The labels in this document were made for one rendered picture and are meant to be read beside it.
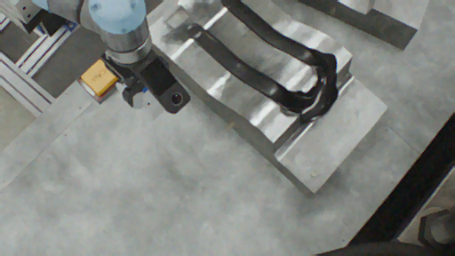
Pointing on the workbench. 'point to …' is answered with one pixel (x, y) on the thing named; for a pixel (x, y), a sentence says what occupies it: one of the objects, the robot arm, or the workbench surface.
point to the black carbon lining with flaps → (307, 101)
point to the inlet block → (151, 105)
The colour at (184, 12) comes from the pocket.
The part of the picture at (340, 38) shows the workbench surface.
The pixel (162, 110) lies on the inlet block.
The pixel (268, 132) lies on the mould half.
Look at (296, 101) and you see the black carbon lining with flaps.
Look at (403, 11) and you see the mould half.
